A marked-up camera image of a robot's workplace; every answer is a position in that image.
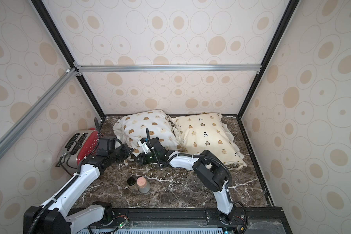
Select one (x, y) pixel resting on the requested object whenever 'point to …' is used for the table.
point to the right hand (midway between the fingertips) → (140, 157)
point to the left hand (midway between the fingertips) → (137, 147)
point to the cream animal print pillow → (207, 132)
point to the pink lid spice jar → (144, 185)
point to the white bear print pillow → (131, 127)
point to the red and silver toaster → (81, 144)
